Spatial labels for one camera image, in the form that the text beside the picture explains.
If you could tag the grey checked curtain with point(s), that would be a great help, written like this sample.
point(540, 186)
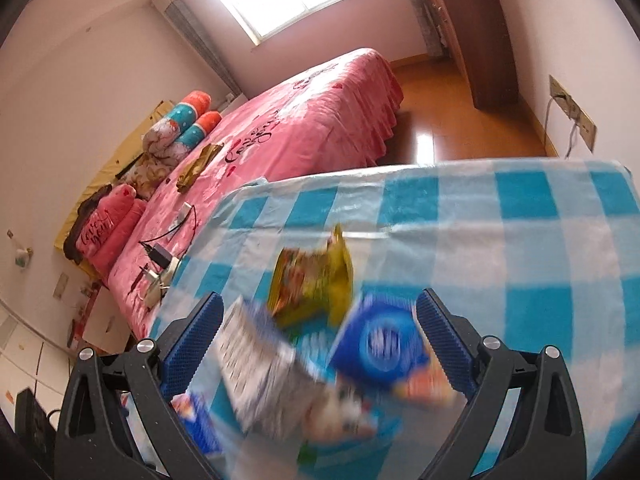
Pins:
point(200, 45)
point(427, 15)

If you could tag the black charger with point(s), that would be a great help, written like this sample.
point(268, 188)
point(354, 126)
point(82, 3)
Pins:
point(161, 256)

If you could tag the bed with pink bedspread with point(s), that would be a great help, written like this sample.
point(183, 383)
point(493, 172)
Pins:
point(310, 125)

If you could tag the white nightstand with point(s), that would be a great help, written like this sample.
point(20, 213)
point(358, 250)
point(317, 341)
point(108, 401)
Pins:
point(107, 320)

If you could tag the light blue cartoon packet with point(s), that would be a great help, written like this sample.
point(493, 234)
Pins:
point(350, 410)

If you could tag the dark brown cloth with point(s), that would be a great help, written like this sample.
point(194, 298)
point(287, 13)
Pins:
point(87, 210)

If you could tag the yellow snack bag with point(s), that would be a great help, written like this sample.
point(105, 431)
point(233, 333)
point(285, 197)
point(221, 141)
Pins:
point(310, 280)

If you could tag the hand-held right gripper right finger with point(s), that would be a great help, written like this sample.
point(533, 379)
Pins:
point(440, 340)

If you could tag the white and navy milk carton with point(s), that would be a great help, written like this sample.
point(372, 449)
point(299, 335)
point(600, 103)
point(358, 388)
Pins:
point(260, 360)

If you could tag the white cabinet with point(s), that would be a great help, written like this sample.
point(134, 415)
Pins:
point(25, 355)

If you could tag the small wall ornament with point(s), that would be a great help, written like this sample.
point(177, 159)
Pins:
point(21, 255)

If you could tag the small blue cartoon carton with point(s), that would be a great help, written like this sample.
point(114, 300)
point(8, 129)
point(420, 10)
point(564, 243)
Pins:
point(197, 420)

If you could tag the white power strip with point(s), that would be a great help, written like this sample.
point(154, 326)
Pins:
point(160, 285)

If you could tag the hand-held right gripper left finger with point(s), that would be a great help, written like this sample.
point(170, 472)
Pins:
point(192, 345)

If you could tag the gold cloth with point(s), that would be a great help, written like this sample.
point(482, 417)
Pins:
point(197, 167)

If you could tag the dark blue snack packet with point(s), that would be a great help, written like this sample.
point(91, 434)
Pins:
point(380, 345)

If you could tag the black box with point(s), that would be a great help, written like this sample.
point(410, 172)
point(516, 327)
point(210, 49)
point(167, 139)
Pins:
point(35, 422)

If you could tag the brown wooden wardrobe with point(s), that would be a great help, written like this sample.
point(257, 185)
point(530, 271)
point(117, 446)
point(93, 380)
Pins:
point(475, 30)

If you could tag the pink folded blanket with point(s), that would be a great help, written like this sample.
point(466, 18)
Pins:
point(112, 230)

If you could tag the blue checked tablecloth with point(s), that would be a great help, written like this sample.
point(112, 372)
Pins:
point(500, 240)

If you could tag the yellow headboard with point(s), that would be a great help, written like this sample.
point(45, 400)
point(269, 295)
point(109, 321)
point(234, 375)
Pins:
point(110, 160)

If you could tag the wooden wall socket panel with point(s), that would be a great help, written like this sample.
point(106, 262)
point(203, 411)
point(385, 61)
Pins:
point(575, 112)

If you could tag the orange and teal bolster pillow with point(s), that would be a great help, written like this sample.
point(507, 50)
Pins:
point(202, 130)
point(187, 110)

